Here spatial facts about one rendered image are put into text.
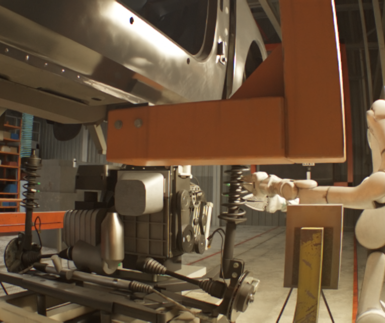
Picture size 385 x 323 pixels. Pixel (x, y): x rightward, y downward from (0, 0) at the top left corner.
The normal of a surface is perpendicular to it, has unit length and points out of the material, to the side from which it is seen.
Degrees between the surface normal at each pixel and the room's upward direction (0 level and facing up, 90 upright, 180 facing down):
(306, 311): 90
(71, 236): 90
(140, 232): 90
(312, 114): 90
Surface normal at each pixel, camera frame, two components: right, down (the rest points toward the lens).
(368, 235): -0.44, -0.08
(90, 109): 0.91, 0.09
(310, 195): -0.68, 0.07
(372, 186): -0.68, -0.42
